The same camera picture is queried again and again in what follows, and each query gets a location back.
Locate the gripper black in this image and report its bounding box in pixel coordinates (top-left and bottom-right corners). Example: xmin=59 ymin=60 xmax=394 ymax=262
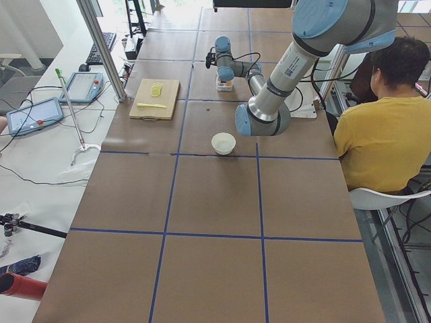
xmin=217 ymin=75 xmax=232 ymax=83

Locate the clear plastic egg box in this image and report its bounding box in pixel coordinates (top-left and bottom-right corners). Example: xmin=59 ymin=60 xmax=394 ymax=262
xmin=215 ymin=77 xmax=233 ymax=92

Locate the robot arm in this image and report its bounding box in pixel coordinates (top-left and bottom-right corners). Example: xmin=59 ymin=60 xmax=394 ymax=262
xmin=235 ymin=1 xmax=398 ymax=136
xmin=213 ymin=36 xmax=265 ymax=96

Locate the wooden cutting board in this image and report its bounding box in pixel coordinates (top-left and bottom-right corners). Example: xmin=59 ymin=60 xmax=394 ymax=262
xmin=129 ymin=79 xmax=180 ymax=120

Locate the white bowl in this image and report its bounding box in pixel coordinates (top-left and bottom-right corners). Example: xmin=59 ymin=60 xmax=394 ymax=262
xmin=211 ymin=133 xmax=236 ymax=155

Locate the lemon slice front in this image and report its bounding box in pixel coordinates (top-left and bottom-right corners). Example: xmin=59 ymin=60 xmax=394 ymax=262
xmin=151 ymin=88 xmax=161 ymax=97

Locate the yellow plastic knife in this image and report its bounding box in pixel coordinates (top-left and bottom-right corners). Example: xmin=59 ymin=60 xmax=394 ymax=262
xmin=136 ymin=103 xmax=167 ymax=108

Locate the black keyboard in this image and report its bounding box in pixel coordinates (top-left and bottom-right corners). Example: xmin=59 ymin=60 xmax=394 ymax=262
xmin=84 ymin=32 xmax=117 ymax=66

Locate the teach pendant far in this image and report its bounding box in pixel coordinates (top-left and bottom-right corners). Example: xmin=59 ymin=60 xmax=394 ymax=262
xmin=61 ymin=72 xmax=104 ymax=105

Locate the teach pendant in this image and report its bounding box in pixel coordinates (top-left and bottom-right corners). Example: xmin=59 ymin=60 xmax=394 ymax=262
xmin=6 ymin=98 xmax=64 ymax=137
xmin=61 ymin=72 xmax=104 ymax=105

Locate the reacher grabber stick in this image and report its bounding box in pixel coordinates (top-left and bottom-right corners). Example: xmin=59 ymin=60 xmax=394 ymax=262
xmin=55 ymin=68 xmax=101 ymax=166

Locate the person in yellow shirt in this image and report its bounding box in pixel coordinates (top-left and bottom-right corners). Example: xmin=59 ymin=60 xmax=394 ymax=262
xmin=333 ymin=37 xmax=430 ymax=194

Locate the white chair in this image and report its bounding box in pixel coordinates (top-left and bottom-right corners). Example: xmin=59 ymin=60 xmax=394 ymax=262
xmin=349 ymin=188 xmax=430 ymax=211

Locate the teach pendant near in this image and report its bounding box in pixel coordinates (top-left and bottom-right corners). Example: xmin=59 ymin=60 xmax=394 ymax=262
xmin=6 ymin=98 xmax=64 ymax=137

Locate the black tripod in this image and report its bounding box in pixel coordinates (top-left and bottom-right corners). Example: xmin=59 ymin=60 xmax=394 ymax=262
xmin=1 ymin=213 xmax=67 ymax=239

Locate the red cylinder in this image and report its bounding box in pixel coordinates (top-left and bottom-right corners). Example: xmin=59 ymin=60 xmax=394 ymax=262
xmin=1 ymin=273 xmax=47 ymax=301

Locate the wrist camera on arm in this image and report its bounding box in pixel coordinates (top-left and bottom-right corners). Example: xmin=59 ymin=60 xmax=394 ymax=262
xmin=205 ymin=47 xmax=217 ymax=69

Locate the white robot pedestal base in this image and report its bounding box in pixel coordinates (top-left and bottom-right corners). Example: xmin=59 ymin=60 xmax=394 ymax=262
xmin=286 ymin=83 xmax=317 ymax=119

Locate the aluminium frame post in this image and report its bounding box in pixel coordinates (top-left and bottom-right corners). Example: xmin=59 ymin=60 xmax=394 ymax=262
xmin=76 ymin=0 xmax=127 ymax=102

